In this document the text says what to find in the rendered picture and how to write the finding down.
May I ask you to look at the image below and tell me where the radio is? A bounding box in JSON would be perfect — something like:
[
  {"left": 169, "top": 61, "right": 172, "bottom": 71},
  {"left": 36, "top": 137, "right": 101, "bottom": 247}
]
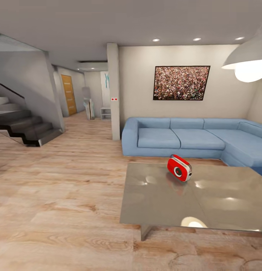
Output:
[{"left": 167, "top": 155, "right": 192, "bottom": 182}]

